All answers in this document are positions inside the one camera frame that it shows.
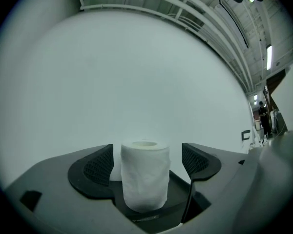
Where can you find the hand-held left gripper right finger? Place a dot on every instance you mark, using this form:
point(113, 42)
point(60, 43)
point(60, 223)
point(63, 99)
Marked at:
point(224, 179)

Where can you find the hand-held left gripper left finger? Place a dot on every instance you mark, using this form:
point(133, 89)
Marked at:
point(51, 179)

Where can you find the white toilet paper roll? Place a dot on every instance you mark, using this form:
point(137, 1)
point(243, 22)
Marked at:
point(145, 177)

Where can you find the brown wooden panel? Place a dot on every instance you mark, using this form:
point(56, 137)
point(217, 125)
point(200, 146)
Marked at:
point(276, 82)

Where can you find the ceiling tube light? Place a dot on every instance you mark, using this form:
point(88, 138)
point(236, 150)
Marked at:
point(269, 57)

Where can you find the black empty wall holder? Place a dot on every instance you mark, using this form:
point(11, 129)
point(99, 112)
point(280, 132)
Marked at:
point(243, 135)

